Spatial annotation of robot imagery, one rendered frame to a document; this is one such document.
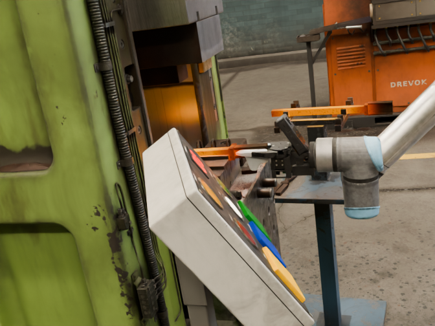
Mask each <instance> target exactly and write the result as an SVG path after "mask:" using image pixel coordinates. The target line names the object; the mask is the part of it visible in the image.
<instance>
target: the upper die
mask: <svg viewBox="0 0 435 326"><path fill-rule="evenodd" d="M132 33H133V40H134V44H135V50H136V54H137V60H138V64H139V69H150V68H157V67H169V66H176V65H188V64H194V63H202V62H204V61H206V60H207V59H209V58H211V57H212V56H214V55H216V54H217V53H219V52H221V51H222V50H224V48H223V38H222V33H221V25H220V19H219V14H216V15H214V16H211V17H208V18H205V19H202V20H200V21H196V22H195V23H191V24H189V25H181V26H175V27H165V28H156V29H150V30H141V31H135V32H132Z"/></svg>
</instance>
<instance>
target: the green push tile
mask: <svg viewBox="0 0 435 326"><path fill-rule="evenodd" d="M238 204H239V206H240V208H241V210H242V212H243V214H244V216H245V217H246V218H247V219H248V220H249V222H250V221H253V223H254V224H255V225H256V226H257V227H258V228H259V229H260V230H261V231H262V233H263V234H264V235H265V236H266V238H268V240H270V242H271V239H270V238H269V236H268V234H267V232H266V231H265V229H264V227H263V226H262V224H261V223H260V222H259V220H257V218H256V217H255V216H254V215H253V214H252V212H251V211H250V210H249V209H248V208H247V207H246V205H244V203H243V202H242V201H241V200H239V201H238Z"/></svg>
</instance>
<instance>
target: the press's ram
mask: <svg viewBox="0 0 435 326"><path fill-rule="evenodd" d="M126 3H127V7H128V13H129V20H130V23H131V29H132V32H135V31H141V30H150V29H156V28H165V27H175V26H181V25H189V24H191V23H195V22H196V21H200V20H202V19H205V18H208V17H211V16H214V15H216V14H219V13H222V12H223V3H222V0H126Z"/></svg>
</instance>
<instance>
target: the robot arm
mask: <svg viewBox="0 0 435 326"><path fill-rule="evenodd" d="M276 123H277V126H278V127H279V128H280V129H281V131H283V133H284V134H285V136H286V137H287V138H288V139H289V141H290V142H287V141H279V142H264V143H268V146H267V147H268V150H267V149H265V148H263V149H242V150H239V151H238V152H236V155H238V156H242V157H245V158H246V160H247V163H248V165H249V168H250V169H251V170H252V171H256V170H257V169H258V167H259V165H260V164H261V163H266V162H268V161H269V159H271V171H272V179H282V178H292V176H297V175H315V172H316V169H317V171H318V172H340V179H341V181H342V189H343V194H344V211H345V214H346V215H347V216H348V217H350V218H352V219H371V218H374V217H376V216H377V215H378V214H379V208H380V205H379V179H380V178H381V177H382V176H383V175H384V174H385V173H386V171H387V170H388V169H389V168H390V167H391V166H392V165H393V164H394V163H395V162H397V161H398V160H399V159H400V158H401V157H402V156H403V155H404V154H405V153H406V152H407V151H408V150H409V149H410V148H411V147H412V146H413V145H414V144H415V143H416V142H418V141H419V140H420V139H421V138H422V137H423V136H424V135H425V134H426V133H427V132H428V131H430V130H431V129H432V128H433V127H434V126H435V81H434V82H433V83H432V84H431V85H429V86H428V87H427V88H426V89H425V90H424V91H423V92H422V93H421V94H420V95H419V96H418V97H417V98H416V99H415V100H414V101H413V102H412V103H411V104H410V105H409V106H408V107H407V108H406V109H405V110H404V111H403V112H402V113H401V114H400V115H399V116H398V117H397V118H396V119H395V120H394V121H393V122H392V123H391V124H390V125H389V126H388V127H387V128H386V129H385V130H384V131H383V132H382V133H381V134H380V135H379V136H378V137H376V136H356V137H337V138H317V139H316V142H310V143H309V145H308V143H307V142H306V141H305V139H304V138H303V136H302V135H301V134H300V132H299V131H298V129H297V128H296V127H295V125H294V124H293V122H292V120H291V119H290V117H288V116H287V115H286V114H283V115H282V116H280V117H278V119H277V121H276ZM281 171H282V173H285V174H286V177H277V176H276V175H279V174H280V172H281Z"/></svg>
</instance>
